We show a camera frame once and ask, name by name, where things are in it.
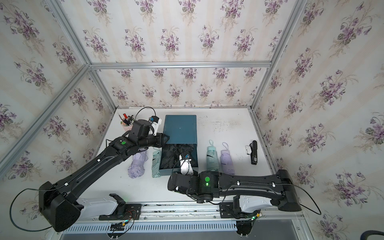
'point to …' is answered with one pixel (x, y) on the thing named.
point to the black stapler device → (254, 152)
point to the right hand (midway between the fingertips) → (177, 177)
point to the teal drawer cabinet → (181, 129)
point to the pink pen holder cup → (127, 123)
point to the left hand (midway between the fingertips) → (168, 138)
